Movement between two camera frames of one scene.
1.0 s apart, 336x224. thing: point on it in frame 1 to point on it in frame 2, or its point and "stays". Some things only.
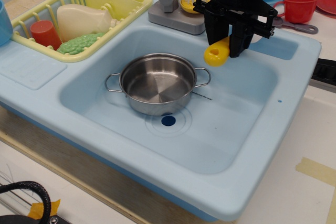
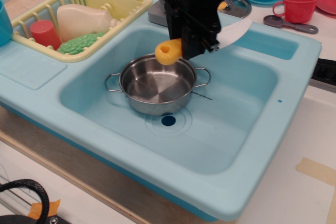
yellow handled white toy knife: x=217 y=54 to x=169 y=51
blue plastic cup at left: x=6 y=29 stays
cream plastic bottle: x=74 y=20 stays
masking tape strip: x=317 y=170 stays
